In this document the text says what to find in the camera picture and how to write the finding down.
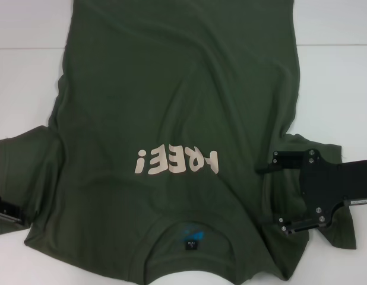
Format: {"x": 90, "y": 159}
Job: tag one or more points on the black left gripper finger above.
{"x": 8, "y": 209}

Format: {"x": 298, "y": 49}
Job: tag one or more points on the dark green printed T-shirt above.
{"x": 177, "y": 89}

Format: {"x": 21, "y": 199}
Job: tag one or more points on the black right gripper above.
{"x": 335, "y": 184}

